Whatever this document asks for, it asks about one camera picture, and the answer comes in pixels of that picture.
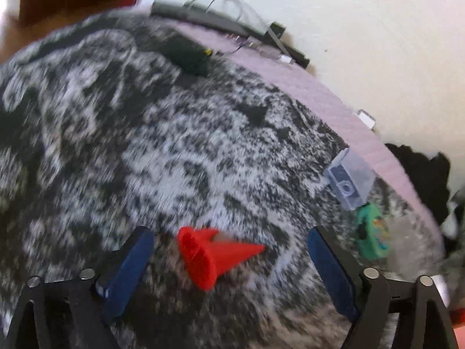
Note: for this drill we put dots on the white charger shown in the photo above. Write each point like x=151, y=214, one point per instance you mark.
x=366, y=119

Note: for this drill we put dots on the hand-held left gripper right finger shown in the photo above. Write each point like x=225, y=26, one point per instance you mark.
x=332, y=272

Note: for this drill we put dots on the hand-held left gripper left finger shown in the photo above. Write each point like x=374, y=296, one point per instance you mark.
x=127, y=272

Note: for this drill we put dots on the clear plastic case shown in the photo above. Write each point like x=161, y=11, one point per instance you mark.
x=348, y=181

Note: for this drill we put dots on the grey patterned blanket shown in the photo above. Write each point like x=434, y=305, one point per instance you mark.
x=127, y=152

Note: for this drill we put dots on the green printed packet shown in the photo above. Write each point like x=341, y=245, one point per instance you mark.
x=370, y=236

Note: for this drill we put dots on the black power strip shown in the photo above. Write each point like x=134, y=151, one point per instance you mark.
x=218, y=21

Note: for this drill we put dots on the red plastic cone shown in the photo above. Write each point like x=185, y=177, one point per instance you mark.
x=207, y=258

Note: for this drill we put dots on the small black device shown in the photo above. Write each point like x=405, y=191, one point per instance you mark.
x=181, y=56

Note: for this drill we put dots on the black clothes pile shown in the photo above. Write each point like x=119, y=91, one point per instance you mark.
x=417, y=174

